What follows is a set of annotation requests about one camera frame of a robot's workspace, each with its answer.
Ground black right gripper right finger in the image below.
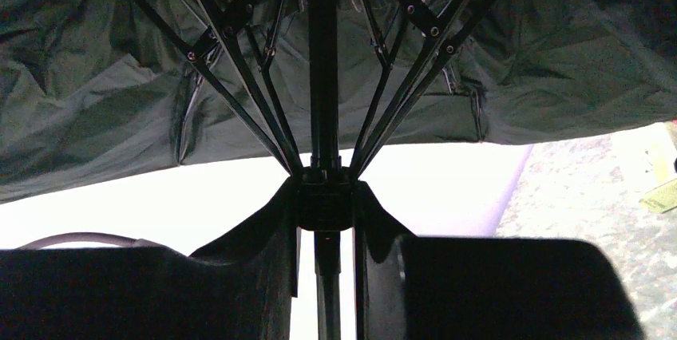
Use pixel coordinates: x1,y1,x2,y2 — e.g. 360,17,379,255
353,181,647,340

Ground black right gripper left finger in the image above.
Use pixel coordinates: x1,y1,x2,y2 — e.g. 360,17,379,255
0,176,303,340

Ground pink and black folding umbrella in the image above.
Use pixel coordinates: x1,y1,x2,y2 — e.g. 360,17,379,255
1,0,676,339

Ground small white card box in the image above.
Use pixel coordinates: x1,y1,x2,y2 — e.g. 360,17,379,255
638,158,676,214

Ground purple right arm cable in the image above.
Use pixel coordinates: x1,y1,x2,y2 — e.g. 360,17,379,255
15,231,160,251

